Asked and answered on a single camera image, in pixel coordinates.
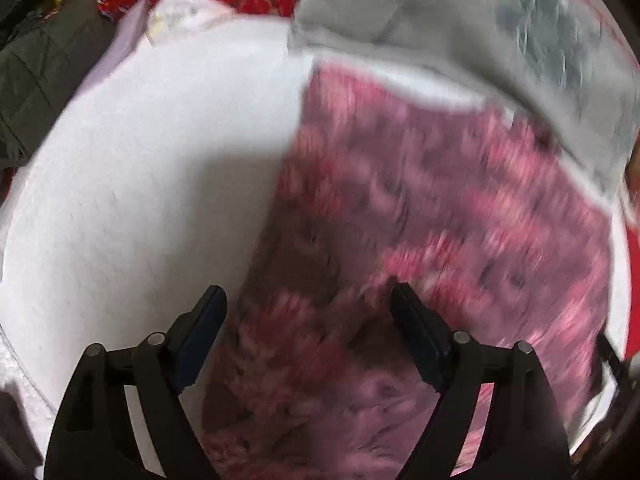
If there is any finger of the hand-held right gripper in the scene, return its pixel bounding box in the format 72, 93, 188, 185
595, 332, 640, 401

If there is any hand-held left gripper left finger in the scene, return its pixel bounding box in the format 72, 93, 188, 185
44, 284, 228, 480

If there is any purple floral garment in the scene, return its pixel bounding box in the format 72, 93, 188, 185
200, 67, 618, 480

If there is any white crumpled bag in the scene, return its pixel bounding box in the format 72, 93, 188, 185
145, 0, 241, 46

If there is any dark quilted jacket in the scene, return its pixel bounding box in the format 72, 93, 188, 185
0, 0, 118, 168

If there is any grey garment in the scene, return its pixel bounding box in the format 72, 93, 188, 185
287, 0, 640, 201

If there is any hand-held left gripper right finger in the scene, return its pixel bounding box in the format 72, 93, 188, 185
390, 282, 573, 480

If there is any lavender cloth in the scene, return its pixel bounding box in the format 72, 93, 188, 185
85, 0, 151, 96

